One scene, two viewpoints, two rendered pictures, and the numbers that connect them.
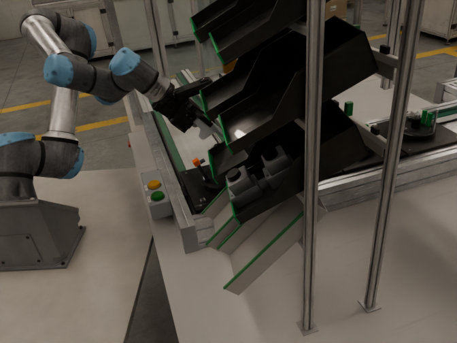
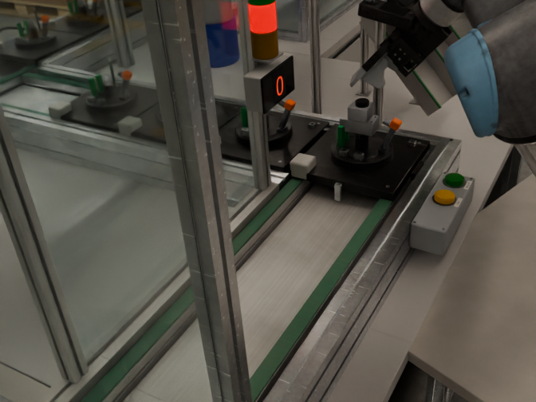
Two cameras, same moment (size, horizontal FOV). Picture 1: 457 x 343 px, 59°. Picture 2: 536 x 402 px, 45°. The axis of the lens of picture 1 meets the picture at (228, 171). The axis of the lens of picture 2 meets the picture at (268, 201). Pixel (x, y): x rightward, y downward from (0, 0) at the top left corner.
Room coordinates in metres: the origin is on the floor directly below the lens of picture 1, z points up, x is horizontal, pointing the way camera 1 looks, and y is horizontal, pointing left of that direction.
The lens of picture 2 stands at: (2.10, 0.78, 1.70)
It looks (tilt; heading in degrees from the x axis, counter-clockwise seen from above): 34 degrees down; 227
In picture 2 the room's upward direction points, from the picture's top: 5 degrees counter-clockwise
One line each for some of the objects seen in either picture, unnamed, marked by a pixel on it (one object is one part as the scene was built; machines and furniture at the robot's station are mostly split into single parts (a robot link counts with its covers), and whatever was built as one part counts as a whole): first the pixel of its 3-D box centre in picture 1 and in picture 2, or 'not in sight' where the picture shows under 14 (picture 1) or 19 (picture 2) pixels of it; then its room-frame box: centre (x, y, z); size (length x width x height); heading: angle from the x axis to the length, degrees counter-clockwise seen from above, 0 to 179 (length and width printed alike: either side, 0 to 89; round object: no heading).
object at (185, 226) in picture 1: (164, 165); (379, 262); (1.32, 0.24, 0.91); 0.89 x 0.06 x 0.11; 15
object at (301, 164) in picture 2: not in sight; (302, 166); (1.21, -0.05, 0.97); 0.05 x 0.05 x 0.04; 15
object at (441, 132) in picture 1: (416, 121); not in sight; (1.28, -0.70, 1.01); 0.24 x 0.24 x 0.13; 15
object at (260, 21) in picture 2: not in sight; (262, 15); (1.31, -0.04, 1.34); 0.05 x 0.05 x 0.05
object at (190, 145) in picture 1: (207, 153); (291, 248); (1.39, 0.08, 0.91); 0.84 x 0.28 x 0.10; 15
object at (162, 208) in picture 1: (156, 192); (443, 210); (1.12, 0.25, 0.93); 0.21 x 0.07 x 0.06; 15
